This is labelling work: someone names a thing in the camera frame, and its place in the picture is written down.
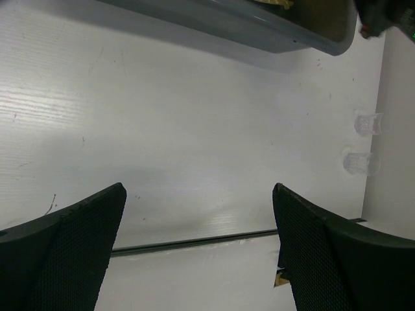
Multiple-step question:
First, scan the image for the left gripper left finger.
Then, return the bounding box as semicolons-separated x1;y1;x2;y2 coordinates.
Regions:
1;183;126;310

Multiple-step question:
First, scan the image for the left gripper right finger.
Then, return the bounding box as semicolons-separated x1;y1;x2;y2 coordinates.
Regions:
272;183;414;310

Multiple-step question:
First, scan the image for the bamboo woven mat tray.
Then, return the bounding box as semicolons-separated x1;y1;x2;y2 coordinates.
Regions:
254;0;294;10

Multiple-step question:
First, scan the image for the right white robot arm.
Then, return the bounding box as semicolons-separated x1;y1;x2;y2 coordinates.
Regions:
354;0;414;42

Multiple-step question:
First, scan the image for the grey plastic bin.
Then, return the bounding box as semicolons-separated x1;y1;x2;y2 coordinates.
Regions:
109;1;357;56

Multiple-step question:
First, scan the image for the clear plastic cup near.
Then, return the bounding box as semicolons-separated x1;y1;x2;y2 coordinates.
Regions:
341;146;381;176

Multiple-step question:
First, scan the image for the clear plastic cup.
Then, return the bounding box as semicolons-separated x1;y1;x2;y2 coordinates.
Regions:
341;146;381;176
353;109;392;137

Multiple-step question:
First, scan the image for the clear plastic cup far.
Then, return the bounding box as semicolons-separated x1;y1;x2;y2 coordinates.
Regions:
353;109;392;137

